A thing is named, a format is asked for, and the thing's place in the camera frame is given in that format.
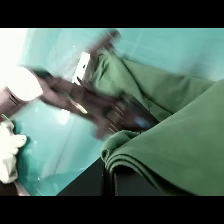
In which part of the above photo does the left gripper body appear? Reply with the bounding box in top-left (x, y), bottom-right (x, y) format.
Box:
top-left (94, 94), bottom-right (160, 141)

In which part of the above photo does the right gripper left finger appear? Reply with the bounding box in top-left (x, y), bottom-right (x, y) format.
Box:
top-left (57, 158), bottom-right (107, 197)

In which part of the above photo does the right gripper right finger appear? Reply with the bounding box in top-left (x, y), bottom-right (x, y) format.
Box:
top-left (113, 168), bottom-right (168, 197)

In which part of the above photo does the green shirt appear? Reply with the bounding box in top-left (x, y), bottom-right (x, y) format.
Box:
top-left (87, 49), bottom-right (224, 197)

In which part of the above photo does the white garment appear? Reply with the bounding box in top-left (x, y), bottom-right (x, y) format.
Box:
top-left (0, 119), bottom-right (28, 185)

